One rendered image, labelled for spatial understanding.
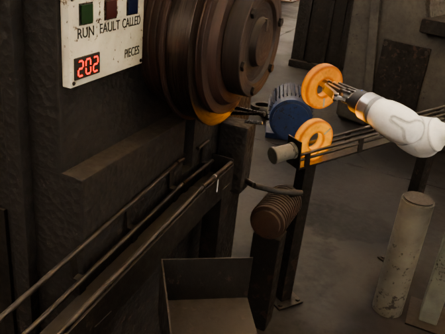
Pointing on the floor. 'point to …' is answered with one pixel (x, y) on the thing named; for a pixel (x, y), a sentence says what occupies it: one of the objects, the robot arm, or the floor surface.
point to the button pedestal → (430, 300)
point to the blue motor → (286, 112)
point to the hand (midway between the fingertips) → (323, 81)
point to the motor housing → (269, 251)
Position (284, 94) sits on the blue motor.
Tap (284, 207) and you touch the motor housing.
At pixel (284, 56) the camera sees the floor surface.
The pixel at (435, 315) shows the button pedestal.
